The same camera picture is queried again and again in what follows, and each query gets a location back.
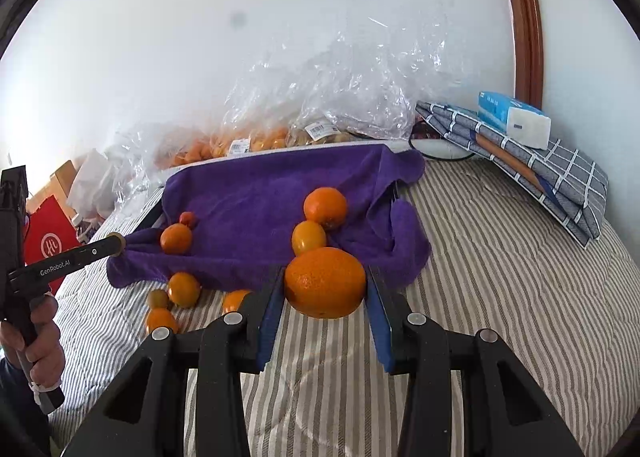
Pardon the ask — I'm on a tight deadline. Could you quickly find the black cable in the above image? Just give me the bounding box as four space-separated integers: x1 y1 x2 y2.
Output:
407 123 476 164

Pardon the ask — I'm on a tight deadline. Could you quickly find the striped grey quilt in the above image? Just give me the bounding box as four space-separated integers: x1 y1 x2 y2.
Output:
47 157 640 457

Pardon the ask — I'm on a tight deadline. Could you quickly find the blue white tissue pack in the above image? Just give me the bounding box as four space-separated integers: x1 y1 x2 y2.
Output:
476 91 552 150

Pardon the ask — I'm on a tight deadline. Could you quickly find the white long bar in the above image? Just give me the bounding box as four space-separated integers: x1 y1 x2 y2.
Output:
160 139 416 174

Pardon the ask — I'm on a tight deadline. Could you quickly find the clear bag of brown fruits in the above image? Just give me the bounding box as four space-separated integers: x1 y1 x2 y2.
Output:
287 19 451 148

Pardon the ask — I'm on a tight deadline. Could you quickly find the purple towel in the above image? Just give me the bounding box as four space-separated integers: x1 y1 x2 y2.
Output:
106 143 432 293

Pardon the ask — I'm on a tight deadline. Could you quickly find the orange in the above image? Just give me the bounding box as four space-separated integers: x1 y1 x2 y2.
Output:
160 223 194 255
221 289 253 315
291 220 327 257
167 272 202 309
303 187 348 231
145 308 179 335
284 247 367 319

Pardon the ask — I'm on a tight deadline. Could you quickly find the crumpled clear plastic bag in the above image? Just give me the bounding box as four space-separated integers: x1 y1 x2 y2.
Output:
105 122 216 198

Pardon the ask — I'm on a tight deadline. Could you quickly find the folded checked grey fabric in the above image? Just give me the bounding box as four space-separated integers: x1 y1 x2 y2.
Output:
415 101 609 249

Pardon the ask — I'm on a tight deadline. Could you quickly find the red paper bag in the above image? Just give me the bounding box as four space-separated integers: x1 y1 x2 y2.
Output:
22 197 83 295

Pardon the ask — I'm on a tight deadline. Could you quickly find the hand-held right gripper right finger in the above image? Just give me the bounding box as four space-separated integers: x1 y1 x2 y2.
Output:
365 266 584 457

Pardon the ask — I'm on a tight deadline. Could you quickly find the person's left forearm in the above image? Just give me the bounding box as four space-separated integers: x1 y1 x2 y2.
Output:
0 356 52 457

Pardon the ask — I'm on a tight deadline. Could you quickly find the white plastic bag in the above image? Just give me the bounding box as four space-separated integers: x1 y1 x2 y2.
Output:
66 147 126 218

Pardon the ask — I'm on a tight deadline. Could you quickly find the person's left hand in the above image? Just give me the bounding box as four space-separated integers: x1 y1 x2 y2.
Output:
0 294 67 389

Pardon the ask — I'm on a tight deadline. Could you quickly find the clear bag of oranges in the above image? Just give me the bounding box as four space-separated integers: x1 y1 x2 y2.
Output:
210 57 311 158

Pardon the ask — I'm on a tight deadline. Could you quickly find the brown wooden door frame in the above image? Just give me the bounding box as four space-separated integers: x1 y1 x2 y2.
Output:
492 0 545 108

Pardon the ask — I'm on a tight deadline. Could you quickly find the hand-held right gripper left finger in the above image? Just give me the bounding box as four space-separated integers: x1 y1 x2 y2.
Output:
62 267 287 457

